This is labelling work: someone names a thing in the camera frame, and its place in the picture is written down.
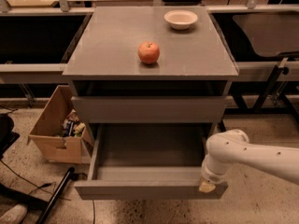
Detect white bowl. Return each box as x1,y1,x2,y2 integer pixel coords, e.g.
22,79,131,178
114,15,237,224
164,10,198,31

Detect left grey workbench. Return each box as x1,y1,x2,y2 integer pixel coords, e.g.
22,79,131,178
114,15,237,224
0,7,94,83

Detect grey top drawer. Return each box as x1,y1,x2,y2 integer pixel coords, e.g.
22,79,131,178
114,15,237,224
72,96,225,123

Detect grey workbench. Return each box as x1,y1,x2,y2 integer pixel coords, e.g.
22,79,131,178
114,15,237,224
0,7,94,83
206,5,299,82

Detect black floor cable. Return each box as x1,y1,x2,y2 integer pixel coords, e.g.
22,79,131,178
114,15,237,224
78,172,96,224

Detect grey drawer cabinet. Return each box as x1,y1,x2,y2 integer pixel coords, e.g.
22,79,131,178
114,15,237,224
62,6,240,135

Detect right grey workbench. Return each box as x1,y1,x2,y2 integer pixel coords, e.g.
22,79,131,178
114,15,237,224
206,5,299,82

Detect white shoe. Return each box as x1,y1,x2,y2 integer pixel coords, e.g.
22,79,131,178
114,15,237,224
0,204,27,224

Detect red apple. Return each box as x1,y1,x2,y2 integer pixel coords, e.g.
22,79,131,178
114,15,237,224
138,42,160,64

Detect brown cardboard box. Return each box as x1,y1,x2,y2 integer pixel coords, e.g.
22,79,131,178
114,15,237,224
29,85,93,164

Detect clutter inside cardboard box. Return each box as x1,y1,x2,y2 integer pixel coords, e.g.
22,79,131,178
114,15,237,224
62,109,85,137

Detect black pole on floor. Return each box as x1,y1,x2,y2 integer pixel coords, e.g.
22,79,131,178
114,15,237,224
36,167,75,224

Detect grey drawer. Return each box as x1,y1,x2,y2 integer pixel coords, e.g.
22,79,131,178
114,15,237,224
75,124,227,200
72,96,225,123

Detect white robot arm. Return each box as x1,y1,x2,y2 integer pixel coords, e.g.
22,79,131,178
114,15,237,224
199,129,299,193

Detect black chair base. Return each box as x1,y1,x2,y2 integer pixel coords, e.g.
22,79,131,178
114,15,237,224
0,113,50,211

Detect black folding stand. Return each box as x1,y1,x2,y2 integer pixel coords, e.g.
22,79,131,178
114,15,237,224
227,51,299,122

